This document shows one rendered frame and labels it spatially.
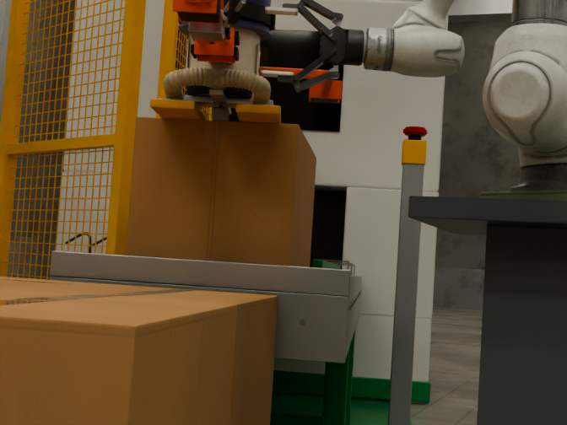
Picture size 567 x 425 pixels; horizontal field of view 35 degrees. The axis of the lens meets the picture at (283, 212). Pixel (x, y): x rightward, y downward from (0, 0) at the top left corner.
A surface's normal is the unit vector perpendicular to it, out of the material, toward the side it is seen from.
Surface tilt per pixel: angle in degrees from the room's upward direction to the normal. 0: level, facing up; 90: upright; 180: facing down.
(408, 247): 90
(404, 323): 90
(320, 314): 90
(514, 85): 99
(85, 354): 90
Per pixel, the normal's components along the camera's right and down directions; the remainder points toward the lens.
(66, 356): -0.10, -0.07
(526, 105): -0.53, 0.00
